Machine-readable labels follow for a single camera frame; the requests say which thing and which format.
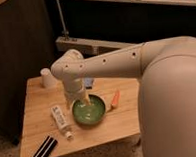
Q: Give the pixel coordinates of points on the white tube with cap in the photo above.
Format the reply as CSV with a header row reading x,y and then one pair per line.
x,y
61,122

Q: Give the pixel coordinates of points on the long white shelf beam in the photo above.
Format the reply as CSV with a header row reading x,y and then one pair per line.
x,y
88,46

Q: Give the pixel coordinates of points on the metal stand pole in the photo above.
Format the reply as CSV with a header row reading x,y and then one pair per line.
x,y
65,31

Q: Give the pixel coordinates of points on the white paper cup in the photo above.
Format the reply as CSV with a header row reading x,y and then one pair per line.
x,y
48,80

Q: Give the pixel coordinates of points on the orange carrot toy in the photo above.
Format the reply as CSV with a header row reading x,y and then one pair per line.
x,y
115,100

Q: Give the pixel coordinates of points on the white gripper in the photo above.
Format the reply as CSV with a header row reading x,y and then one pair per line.
x,y
75,90

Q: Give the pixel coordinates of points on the blue object on table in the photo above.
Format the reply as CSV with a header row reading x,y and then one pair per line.
x,y
89,82

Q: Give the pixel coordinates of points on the green bowl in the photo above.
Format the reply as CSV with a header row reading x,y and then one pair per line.
x,y
89,114

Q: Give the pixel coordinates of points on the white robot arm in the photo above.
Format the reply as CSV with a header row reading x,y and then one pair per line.
x,y
166,69

